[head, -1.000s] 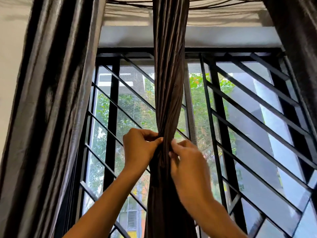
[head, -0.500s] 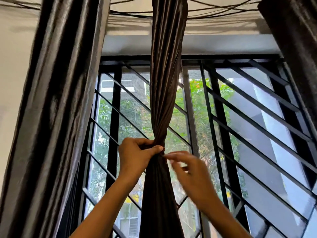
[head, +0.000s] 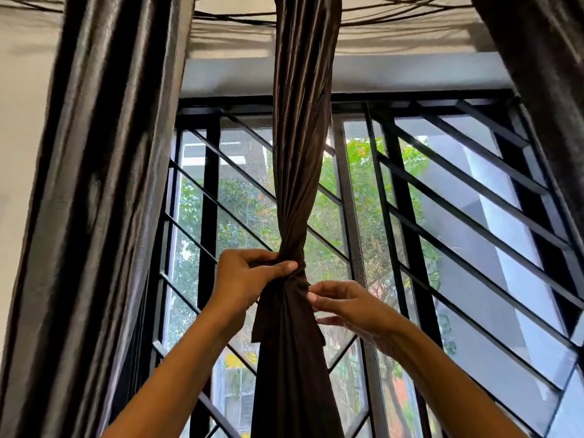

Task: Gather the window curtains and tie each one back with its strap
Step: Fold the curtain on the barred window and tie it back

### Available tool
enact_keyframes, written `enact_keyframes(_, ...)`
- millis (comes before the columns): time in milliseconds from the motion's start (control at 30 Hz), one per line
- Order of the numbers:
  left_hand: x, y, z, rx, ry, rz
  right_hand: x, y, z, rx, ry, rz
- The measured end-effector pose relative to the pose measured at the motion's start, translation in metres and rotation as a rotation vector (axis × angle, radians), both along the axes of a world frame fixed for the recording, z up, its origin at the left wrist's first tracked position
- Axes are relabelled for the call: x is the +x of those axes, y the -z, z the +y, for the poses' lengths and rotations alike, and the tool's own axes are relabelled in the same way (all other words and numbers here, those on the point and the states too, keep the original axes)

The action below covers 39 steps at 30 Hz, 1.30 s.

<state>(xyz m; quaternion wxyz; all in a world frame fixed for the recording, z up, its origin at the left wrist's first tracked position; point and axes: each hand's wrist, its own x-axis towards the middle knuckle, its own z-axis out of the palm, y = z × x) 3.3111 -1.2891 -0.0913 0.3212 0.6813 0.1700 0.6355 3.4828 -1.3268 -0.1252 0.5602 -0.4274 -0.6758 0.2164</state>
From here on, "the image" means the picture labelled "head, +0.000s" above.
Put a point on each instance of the person's left forearm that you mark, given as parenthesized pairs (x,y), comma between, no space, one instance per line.
(173,387)

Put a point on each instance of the person's right hand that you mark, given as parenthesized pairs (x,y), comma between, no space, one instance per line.
(365,314)

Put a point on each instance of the green trees outside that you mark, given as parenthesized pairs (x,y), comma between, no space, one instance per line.
(365,187)

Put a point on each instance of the dark brown curtain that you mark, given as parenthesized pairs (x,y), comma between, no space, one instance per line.
(547,86)
(301,132)

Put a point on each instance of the person's right forearm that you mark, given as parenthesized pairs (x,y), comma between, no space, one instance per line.
(456,396)

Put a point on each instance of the grey textured curtain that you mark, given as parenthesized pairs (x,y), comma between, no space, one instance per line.
(100,200)

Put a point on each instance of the person's left hand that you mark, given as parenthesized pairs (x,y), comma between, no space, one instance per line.
(239,282)

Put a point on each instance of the dark brown curtain tie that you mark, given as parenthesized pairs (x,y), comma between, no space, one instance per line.
(264,314)

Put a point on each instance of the black metal window grille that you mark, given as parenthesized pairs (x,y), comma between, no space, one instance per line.
(474,228)

